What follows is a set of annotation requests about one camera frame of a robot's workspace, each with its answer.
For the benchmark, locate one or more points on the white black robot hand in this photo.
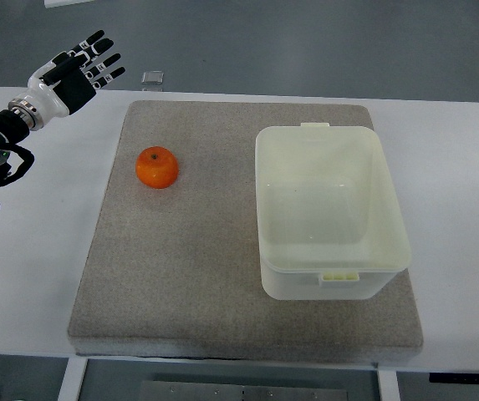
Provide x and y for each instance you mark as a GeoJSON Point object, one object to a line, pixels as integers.
{"type": "Point", "coordinates": [72, 78]}

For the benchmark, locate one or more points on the small clear floor square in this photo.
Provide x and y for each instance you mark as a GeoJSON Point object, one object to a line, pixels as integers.
{"type": "Point", "coordinates": [152, 78]}

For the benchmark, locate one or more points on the white table leg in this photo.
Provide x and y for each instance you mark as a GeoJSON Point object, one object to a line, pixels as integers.
{"type": "Point", "coordinates": [73, 379]}
{"type": "Point", "coordinates": [388, 385]}

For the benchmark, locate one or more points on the grey foam mat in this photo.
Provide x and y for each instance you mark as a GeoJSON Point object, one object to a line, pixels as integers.
{"type": "Point", "coordinates": [175, 272]}

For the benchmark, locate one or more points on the white object top edge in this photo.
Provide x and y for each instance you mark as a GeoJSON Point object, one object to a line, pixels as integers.
{"type": "Point", "coordinates": [63, 3]}

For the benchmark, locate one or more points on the black table control panel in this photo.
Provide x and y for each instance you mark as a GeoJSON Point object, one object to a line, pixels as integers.
{"type": "Point", "coordinates": [454, 378]}

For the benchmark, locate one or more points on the white table leg left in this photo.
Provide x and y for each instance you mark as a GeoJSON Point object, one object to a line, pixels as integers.
{"type": "Point", "coordinates": [73, 379]}

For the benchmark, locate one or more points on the orange fruit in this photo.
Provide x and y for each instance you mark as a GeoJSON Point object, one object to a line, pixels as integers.
{"type": "Point", "coordinates": [157, 167]}

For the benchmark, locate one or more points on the cream plastic box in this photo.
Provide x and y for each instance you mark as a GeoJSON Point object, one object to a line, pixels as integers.
{"type": "Point", "coordinates": [328, 217]}

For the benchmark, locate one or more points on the white table leg right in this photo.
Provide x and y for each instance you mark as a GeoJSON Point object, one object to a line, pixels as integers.
{"type": "Point", "coordinates": [388, 385]}

